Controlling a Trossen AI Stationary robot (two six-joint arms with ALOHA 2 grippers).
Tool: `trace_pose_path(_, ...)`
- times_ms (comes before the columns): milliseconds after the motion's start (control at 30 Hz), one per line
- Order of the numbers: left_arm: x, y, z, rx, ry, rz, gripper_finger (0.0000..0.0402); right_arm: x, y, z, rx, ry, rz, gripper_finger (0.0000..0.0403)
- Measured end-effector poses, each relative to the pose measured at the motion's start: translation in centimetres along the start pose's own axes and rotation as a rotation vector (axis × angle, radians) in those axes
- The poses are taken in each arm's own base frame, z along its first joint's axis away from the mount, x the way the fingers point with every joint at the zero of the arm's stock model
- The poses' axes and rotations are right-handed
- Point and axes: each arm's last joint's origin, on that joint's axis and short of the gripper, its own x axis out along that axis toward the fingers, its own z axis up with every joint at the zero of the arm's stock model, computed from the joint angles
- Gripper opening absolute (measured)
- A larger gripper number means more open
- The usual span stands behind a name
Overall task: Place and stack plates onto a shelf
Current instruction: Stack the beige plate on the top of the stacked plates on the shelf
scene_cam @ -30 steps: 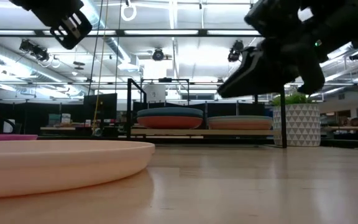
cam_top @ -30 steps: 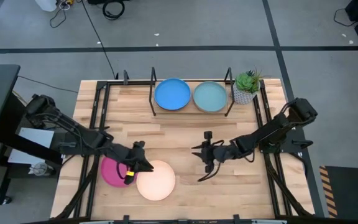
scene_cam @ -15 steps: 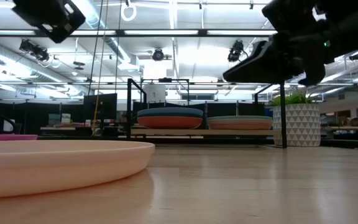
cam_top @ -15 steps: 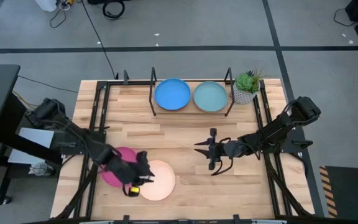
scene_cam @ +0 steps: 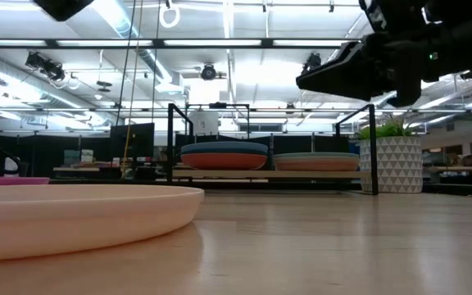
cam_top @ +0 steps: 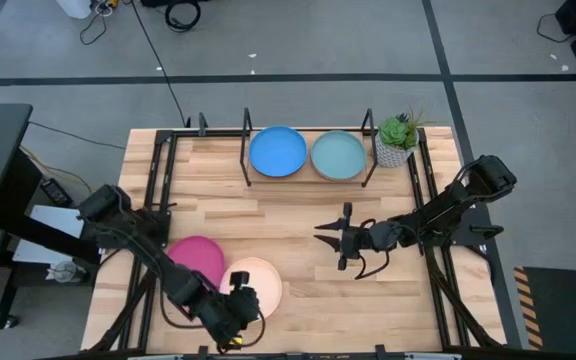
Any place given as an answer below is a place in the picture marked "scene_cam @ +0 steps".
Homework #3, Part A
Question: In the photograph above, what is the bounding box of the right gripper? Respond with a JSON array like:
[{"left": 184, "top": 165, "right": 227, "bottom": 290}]
[{"left": 296, "top": 32, "right": 425, "bottom": 108}]

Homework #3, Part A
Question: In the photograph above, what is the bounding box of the terracotta plate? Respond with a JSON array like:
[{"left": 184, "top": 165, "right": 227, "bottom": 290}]
[{"left": 274, "top": 158, "right": 360, "bottom": 172}]

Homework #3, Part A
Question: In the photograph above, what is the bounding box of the light blue plate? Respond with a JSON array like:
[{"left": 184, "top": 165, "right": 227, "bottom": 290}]
[{"left": 179, "top": 141, "right": 270, "bottom": 151}]

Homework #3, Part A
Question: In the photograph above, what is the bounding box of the orange plate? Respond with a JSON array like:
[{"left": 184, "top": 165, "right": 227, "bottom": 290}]
[{"left": 180, "top": 152, "right": 268, "bottom": 171}]

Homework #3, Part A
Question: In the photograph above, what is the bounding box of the green potted plant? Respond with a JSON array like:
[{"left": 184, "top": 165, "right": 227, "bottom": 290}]
[{"left": 356, "top": 116, "right": 420, "bottom": 141}]

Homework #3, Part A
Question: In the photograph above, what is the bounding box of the white triangle-patterned plant pot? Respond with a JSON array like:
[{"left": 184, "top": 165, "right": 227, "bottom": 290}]
[{"left": 358, "top": 136, "right": 424, "bottom": 194}]

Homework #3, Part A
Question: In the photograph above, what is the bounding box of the white box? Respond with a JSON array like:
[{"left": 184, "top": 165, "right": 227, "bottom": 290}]
[{"left": 188, "top": 110, "right": 220, "bottom": 136}]

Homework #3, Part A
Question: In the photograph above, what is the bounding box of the wooden workbench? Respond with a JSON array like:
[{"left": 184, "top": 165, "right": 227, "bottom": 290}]
[
  {"left": 52, "top": 166, "right": 122, "bottom": 173},
  {"left": 422, "top": 165, "right": 472, "bottom": 174}
]

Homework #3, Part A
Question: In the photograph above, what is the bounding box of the black monitor panel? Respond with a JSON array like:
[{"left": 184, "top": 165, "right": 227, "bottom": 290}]
[{"left": 110, "top": 122, "right": 156, "bottom": 161}]

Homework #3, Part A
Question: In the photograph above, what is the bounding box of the peach plate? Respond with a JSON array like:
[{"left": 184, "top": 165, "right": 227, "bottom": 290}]
[{"left": 0, "top": 184, "right": 205, "bottom": 263}]

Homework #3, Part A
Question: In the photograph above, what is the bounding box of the white cylinder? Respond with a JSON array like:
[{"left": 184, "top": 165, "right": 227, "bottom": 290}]
[{"left": 4, "top": 157, "right": 21, "bottom": 178}]

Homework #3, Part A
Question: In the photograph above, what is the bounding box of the pink plate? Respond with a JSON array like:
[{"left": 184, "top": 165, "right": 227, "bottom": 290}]
[{"left": 0, "top": 176, "right": 51, "bottom": 187}]

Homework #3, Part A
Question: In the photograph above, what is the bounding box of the black hanging ceiling camera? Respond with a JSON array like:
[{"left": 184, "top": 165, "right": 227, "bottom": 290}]
[{"left": 300, "top": 52, "right": 323, "bottom": 77}]

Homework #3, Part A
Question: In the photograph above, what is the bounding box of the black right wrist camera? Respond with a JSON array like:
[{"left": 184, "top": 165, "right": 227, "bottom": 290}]
[{"left": 358, "top": 0, "right": 428, "bottom": 36}]

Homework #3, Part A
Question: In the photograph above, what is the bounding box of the black frame crossbar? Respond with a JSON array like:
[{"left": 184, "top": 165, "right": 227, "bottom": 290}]
[{"left": 0, "top": 38, "right": 364, "bottom": 50}]

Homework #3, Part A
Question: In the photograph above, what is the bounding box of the round black ceiling camera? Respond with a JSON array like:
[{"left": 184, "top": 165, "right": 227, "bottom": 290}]
[{"left": 200, "top": 62, "right": 220, "bottom": 82}]

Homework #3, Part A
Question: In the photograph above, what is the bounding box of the black wire dish rack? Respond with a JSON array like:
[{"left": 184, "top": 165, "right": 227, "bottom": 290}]
[{"left": 166, "top": 102, "right": 379, "bottom": 196}]

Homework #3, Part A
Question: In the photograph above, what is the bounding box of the white cable loop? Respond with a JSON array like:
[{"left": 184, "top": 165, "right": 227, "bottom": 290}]
[{"left": 158, "top": 0, "right": 181, "bottom": 30}]

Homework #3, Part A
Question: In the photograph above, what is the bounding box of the yellow cord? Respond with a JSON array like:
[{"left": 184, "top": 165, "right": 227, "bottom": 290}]
[{"left": 120, "top": 0, "right": 145, "bottom": 173}]

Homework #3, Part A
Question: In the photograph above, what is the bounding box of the black ceiling camera cluster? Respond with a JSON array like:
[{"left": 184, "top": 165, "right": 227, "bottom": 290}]
[{"left": 25, "top": 51, "right": 67, "bottom": 83}]

